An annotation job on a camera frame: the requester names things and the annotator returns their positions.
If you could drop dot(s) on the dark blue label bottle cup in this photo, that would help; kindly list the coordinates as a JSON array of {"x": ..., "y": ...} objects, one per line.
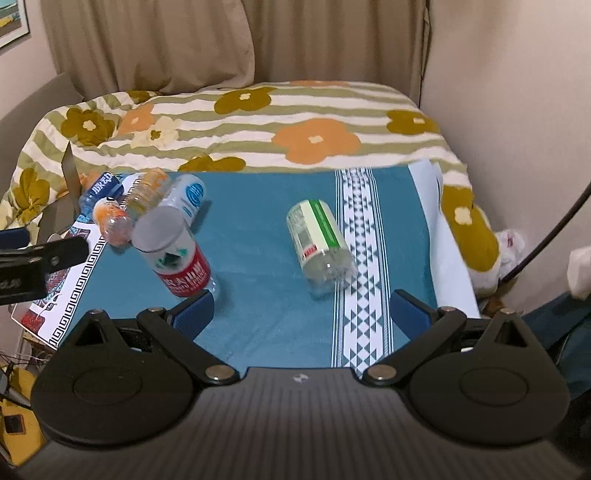
[{"x": 106, "y": 185}]

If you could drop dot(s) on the white plastic bag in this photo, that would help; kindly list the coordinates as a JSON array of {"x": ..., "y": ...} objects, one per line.
[{"x": 512, "y": 247}]

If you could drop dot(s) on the white blue label bottle cup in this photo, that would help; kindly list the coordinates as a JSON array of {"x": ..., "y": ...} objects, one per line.
[{"x": 186, "y": 194}]

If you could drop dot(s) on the blue patterned cloth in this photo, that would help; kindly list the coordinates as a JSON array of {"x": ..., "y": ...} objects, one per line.
[{"x": 264, "y": 313}]

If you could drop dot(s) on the black device on left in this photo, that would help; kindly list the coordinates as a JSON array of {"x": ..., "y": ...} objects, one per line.
[{"x": 25, "y": 269}]

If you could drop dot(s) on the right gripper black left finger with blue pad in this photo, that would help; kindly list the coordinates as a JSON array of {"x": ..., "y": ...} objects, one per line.
[{"x": 175, "y": 330}]

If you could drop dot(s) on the red label bottle cup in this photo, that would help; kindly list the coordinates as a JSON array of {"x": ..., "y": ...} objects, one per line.
[{"x": 168, "y": 246}]

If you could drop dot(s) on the floral striped duvet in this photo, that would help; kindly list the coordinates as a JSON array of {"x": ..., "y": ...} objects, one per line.
[{"x": 286, "y": 126}]

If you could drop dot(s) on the framed picture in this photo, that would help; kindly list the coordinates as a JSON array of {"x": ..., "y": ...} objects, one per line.
[{"x": 13, "y": 21}]

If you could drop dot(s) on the grey cardboard flap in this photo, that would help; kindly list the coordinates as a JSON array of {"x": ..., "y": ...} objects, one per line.
[{"x": 60, "y": 215}]

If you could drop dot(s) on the grey headboard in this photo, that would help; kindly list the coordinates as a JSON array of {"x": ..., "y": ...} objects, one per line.
[{"x": 17, "y": 125}]

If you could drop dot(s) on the yellow box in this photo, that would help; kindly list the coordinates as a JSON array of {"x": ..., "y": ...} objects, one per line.
[{"x": 21, "y": 435}]

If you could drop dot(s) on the green label bottle cup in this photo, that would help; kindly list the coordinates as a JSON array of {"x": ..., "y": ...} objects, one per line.
[{"x": 324, "y": 256}]

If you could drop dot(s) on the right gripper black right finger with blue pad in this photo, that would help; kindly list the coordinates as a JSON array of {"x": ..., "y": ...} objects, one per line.
[{"x": 428, "y": 330}]

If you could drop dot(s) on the yellow orange label bottle cup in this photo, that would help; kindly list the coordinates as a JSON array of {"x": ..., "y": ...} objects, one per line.
[{"x": 146, "y": 192}]

